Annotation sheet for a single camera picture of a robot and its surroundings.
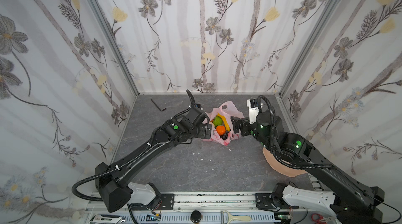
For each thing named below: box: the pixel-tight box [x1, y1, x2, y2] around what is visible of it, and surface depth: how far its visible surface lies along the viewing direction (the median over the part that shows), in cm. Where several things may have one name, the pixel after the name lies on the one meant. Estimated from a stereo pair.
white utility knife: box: [88, 214, 126, 224], surface depth 70 cm
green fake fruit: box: [212, 115, 223, 128], surface depth 100 cm
